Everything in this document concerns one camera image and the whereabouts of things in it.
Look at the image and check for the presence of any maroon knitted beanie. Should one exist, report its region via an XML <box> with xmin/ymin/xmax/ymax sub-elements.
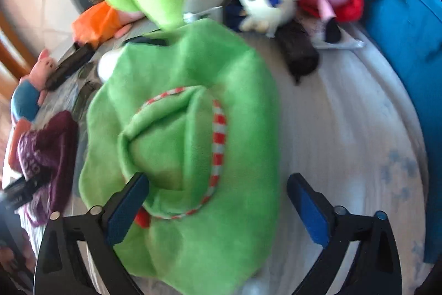
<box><xmin>17</xmin><ymin>110</ymin><xmax>79</xmax><ymax>227</ymax></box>

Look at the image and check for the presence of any green plush hat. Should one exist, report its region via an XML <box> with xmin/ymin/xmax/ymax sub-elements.
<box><xmin>79</xmin><ymin>19</ymin><xmax>280</xmax><ymax>294</ymax></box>

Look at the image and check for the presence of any pink tissue pack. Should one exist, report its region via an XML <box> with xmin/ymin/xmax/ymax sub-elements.
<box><xmin>8</xmin><ymin>118</ymin><xmax>35</xmax><ymax>174</ymax></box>

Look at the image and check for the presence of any blue pig plush toy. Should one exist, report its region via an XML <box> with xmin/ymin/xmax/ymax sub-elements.
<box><xmin>10</xmin><ymin>49</ymin><xmax>57</xmax><ymax>124</ymax></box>

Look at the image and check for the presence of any orange pig plush toy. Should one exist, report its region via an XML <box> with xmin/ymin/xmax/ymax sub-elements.
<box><xmin>72</xmin><ymin>1</ymin><xmax>144</xmax><ymax>49</ymax></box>

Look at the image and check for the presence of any blue felt storage bin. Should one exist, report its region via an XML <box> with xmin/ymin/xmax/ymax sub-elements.
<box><xmin>361</xmin><ymin>0</ymin><xmax>441</xmax><ymax>263</ymax></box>

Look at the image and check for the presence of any small white plush toy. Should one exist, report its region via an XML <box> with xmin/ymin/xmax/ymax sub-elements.
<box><xmin>238</xmin><ymin>0</ymin><xmax>298</xmax><ymax>38</ymax></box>

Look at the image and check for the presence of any wooden door frame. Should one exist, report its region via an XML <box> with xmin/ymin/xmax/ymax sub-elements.
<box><xmin>1</xmin><ymin>13</ymin><xmax>35</xmax><ymax>101</ymax></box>

